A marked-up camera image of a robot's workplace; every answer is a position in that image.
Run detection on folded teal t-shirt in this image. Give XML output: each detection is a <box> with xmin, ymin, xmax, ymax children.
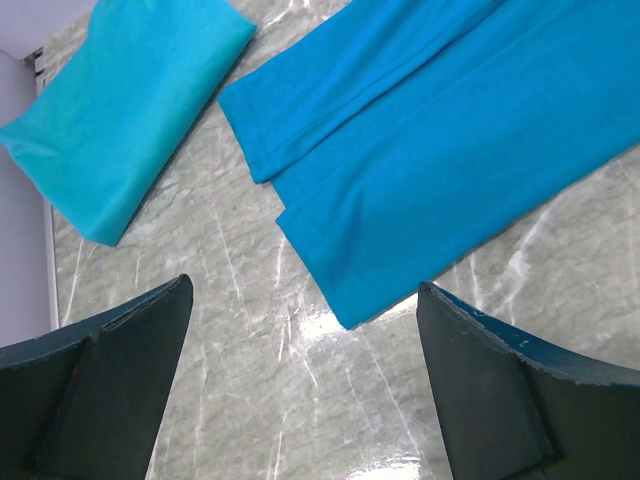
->
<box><xmin>1</xmin><ymin>0</ymin><xmax>256</xmax><ymax>246</ymax></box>

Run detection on blue polo t-shirt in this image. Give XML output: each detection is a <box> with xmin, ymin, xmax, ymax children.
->
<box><xmin>219</xmin><ymin>1</ymin><xmax>639</xmax><ymax>329</ymax></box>

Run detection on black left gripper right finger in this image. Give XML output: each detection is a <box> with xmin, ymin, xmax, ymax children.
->
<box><xmin>417</xmin><ymin>283</ymin><xmax>639</xmax><ymax>479</ymax></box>

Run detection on aluminium rail frame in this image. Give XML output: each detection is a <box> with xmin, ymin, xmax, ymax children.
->
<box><xmin>23</xmin><ymin>45</ymin><xmax>62</xmax><ymax>329</ymax></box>

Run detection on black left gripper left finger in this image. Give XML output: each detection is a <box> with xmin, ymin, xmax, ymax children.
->
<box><xmin>1</xmin><ymin>274</ymin><xmax>193</xmax><ymax>479</ymax></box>

